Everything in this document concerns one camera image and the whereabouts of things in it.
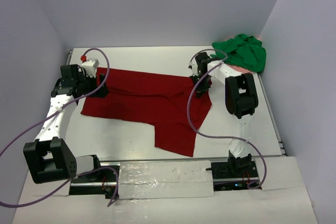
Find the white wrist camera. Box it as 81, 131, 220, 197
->
188, 60, 199, 77
80, 55, 99, 78

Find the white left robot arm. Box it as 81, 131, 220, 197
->
23, 59, 108, 184

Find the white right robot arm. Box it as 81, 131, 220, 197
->
187, 49, 259, 174

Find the pink t-shirt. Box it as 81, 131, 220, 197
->
225, 36, 263, 75

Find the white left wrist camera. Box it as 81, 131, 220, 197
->
80, 55, 99, 78

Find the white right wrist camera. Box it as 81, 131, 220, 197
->
188, 60, 199, 77

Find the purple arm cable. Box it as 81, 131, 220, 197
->
186, 49, 268, 190
0, 48, 120, 208

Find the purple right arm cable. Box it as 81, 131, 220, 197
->
186, 49, 268, 190

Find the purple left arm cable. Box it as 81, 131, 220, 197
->
0, 48, 120, 208

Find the red t-shirt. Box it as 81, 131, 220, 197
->
81, 68, 212, 157

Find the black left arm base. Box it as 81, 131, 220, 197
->
69, 169, 117, 199

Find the green t-shirt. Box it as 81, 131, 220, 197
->
211, 33, 267, 73

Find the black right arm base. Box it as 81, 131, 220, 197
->
206, 161, 259, 191

